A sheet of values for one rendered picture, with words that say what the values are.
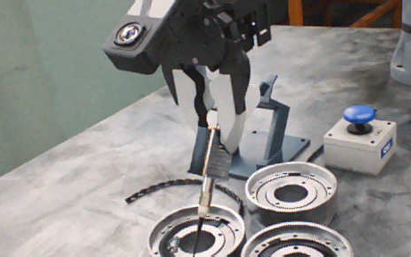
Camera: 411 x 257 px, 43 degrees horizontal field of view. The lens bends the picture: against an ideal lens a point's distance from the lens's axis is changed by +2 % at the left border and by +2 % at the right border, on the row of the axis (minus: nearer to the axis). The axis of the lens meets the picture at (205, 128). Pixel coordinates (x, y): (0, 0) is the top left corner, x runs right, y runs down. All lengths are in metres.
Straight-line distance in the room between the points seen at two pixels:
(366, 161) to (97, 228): 0.35
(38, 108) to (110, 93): 0.40
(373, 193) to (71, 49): 1.87
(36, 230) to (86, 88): 1.76
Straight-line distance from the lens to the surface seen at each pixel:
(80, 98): 2.42
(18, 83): 2.23
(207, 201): 0.51
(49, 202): 0.76
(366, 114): 0.69
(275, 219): 0.57
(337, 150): 0.70
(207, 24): 0.46
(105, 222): 0.68
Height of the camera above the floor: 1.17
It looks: 25 degrees down
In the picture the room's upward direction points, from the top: 9 degrees counter-clockwise
